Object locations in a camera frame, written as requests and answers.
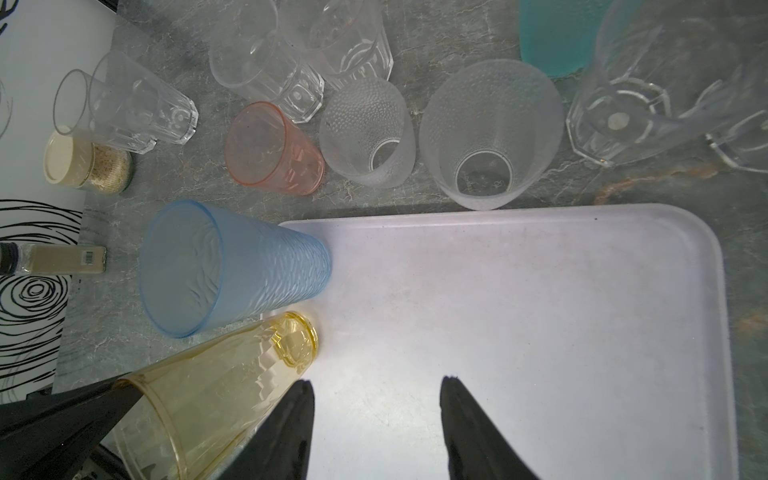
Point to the frosted dimpled glass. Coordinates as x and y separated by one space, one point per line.
490 131
366 134

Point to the clear faceted tumbler right back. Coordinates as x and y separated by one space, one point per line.
743 144

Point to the frosted dimpled glass right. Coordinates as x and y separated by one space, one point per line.
490 131

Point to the small pink plastic glass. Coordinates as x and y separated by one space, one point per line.
266 150

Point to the frosted dimpled glass left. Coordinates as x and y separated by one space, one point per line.
366 134

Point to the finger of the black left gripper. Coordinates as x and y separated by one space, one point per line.
50 437

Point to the clear faceted tumbler right front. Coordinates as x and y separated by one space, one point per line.
665 72

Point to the small bottle with barcode label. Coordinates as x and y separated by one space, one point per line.
34 259

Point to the teal dimpled plastic glass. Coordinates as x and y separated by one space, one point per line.
558 36

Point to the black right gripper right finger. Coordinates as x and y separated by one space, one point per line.
475 447

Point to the clear faceted tumbler middle front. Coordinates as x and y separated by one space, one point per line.
248 55

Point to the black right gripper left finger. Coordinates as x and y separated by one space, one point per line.
281 445

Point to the oat jar with beige lid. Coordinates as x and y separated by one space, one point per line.
81 164

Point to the lilac plastic tray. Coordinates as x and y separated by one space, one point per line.
595 338

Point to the tall blue textured glass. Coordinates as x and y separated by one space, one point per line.
202 267

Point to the tall yellow plastic glass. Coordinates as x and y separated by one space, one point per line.
196 407

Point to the clear faceted tumbler middle back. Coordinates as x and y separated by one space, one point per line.
344 41

